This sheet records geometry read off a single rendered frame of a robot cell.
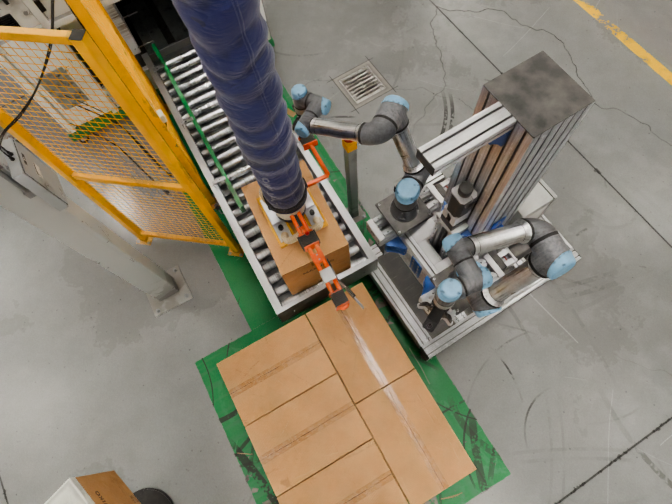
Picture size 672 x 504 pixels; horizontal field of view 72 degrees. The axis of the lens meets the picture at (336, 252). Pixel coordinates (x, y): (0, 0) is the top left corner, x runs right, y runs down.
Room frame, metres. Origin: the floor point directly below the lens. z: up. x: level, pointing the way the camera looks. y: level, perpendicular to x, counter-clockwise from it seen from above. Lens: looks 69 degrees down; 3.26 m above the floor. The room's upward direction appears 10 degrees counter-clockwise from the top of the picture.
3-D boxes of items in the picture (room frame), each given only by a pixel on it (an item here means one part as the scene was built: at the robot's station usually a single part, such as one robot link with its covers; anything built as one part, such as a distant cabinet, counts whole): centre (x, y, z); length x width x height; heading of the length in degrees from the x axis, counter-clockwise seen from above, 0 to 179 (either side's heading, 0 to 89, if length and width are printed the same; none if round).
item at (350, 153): (1.53, -0.19, 0.50); 0.07 x 0.07 x 1.00; 20
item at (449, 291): (0.37, -0.36, 1.71); 0.09 x 0.08 x 0.11; 103
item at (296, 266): (1.14, 0.20, 0.75); 0.60 x 0.40 x 0.40; 16
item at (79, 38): (1.51, 1.11, 1.05); 0.87 x 0.10 x 2.10; 72
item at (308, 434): (0.08, 0.14, 0.34); 1.20 x 1.00 x 0.40; 20
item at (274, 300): (1.80, 0.79, 0.50); 2.31 x 0.05 x 0.19; 20
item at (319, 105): (1.43, -0.03, 1.46); 0.11 x 0.11 x 0.08; 54
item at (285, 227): (1.13, 0.29, 0.97); 0.34 x 0.10 x 0.05; 18
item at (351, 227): (2.02, 0.18, 0.50); 2.31 x 0.05 x 0.19; 20
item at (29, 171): (1.20, 1.20, 1.62); 0.20 x 0.05 x 0.30; 20
